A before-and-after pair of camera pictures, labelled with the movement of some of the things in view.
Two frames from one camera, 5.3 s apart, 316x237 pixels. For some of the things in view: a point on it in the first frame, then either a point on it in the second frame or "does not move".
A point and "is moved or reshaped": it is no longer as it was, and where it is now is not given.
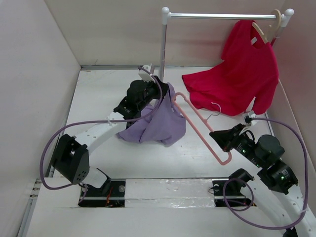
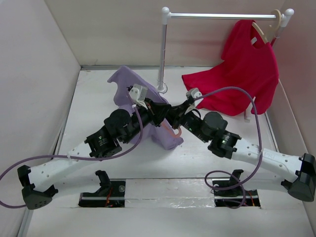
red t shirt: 247,77 does not move
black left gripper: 163,87 -> 159,111
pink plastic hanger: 204,120 -> 177,135
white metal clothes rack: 166,16 does not move
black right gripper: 226,138 -> 176,116
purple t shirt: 166,126 is moved or reshaped
